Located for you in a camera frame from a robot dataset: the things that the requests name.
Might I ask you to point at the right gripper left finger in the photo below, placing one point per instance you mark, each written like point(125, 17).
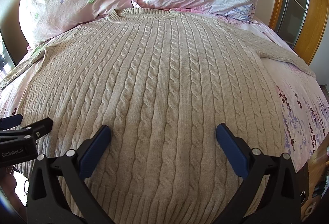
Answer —
point(58, 192)

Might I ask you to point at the beige cable-knit sweater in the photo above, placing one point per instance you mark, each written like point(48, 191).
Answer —
point(156, 201)

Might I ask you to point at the wooden framed glass door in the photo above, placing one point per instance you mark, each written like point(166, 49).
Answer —
point(301, 25)

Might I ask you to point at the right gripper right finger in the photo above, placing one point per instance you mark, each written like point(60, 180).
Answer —
point(269, 192)

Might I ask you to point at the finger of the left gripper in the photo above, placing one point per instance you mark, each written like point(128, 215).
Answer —
point(36, 130)
point(10, 122)

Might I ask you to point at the pink floral bed sheet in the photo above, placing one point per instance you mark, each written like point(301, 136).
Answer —
point(295, 100)

